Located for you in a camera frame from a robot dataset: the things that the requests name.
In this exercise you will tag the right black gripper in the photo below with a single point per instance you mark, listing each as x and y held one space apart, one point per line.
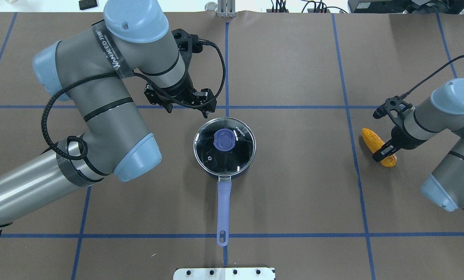
403 140

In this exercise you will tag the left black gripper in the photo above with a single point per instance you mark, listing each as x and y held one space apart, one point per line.
179 90

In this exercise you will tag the yellow corn cob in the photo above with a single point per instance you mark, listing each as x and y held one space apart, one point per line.
374 143

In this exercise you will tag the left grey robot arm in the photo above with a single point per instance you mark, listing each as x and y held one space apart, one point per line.
133 39

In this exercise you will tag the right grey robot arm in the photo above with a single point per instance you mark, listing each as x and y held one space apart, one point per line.
414 125

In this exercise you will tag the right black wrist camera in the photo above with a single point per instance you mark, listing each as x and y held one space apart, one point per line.
394 107

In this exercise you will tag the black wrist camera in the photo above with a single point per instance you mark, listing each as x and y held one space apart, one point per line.
394 107
186 42

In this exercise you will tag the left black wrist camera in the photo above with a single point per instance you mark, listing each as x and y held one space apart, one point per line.
186 42

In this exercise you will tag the dark blue pot purple handle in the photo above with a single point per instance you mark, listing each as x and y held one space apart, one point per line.
224 187

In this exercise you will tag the aluminium frame post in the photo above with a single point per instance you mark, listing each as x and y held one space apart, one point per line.
226 9

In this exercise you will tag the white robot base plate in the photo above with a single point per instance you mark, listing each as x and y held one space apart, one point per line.
246 273

